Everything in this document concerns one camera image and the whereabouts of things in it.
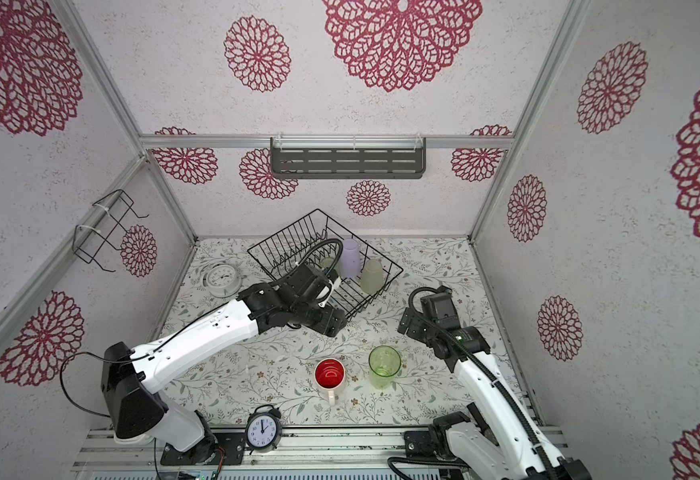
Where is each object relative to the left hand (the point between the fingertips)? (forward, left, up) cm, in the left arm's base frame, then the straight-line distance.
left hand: (333, 322), depth 76 cm
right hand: (+2, -22, -3) cm, 22 cm away
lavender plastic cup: (+30, -5, -10) cm, 32 cm away
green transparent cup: (-8, -13, -7) cm, 17 cm away
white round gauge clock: (+25, +40, -15) cm, 49 cm away
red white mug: (-7, +2, -18) cm, 19 cm away
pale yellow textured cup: (+23, -12, -11) cm, 29 cm away
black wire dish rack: (+43, +7, -14) cm, 46 cm away
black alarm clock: (-21, +18, -15) cm, 31 cm away
